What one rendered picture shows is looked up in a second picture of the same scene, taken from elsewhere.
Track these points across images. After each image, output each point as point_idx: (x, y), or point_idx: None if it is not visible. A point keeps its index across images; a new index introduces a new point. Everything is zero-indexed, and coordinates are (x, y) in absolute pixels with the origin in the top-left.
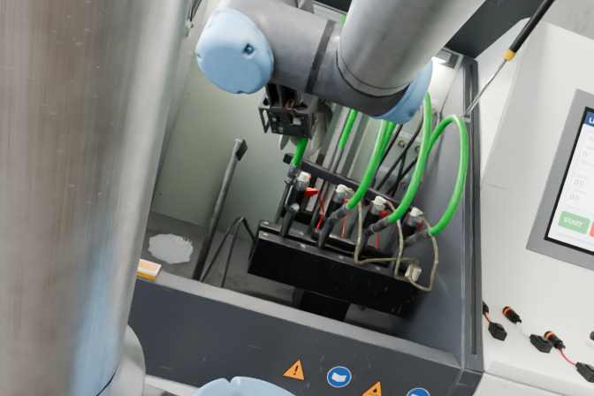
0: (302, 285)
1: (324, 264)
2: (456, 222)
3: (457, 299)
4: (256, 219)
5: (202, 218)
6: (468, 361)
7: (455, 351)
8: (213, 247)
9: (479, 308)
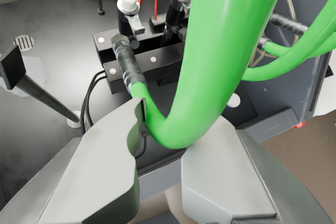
0: (161, 78)
1: (178, 64)
2: None
3: (305, 71)
4: None
5: None
6: (305, 117)
7: (295, 107)
8: (54, 31)
9: (323, 75)
